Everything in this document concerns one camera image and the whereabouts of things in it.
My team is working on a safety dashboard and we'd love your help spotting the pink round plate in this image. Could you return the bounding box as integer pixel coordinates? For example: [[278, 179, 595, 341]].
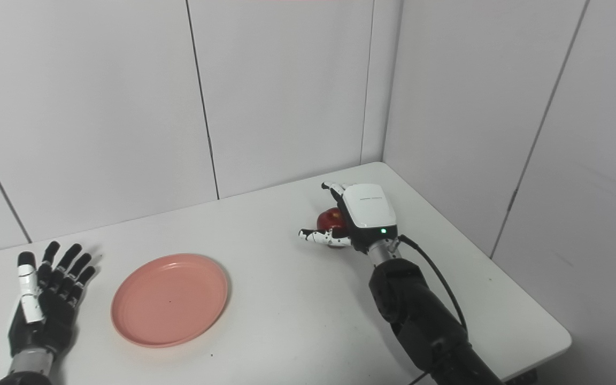
[[111, 253, 229, 349]]

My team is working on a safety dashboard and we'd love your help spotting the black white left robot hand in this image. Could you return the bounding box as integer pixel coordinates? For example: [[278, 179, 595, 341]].
[[9, 241, 96, 359]]

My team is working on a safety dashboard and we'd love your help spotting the red apple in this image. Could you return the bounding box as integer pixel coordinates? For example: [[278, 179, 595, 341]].
[[316, 207, 347, 249]]

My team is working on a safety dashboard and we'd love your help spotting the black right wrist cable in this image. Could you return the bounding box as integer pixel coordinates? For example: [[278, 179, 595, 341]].
[[398, 234, 469, 385]]

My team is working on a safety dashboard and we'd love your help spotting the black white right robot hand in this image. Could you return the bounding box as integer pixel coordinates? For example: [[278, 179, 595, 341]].
[[298, 182, 398, 255]]

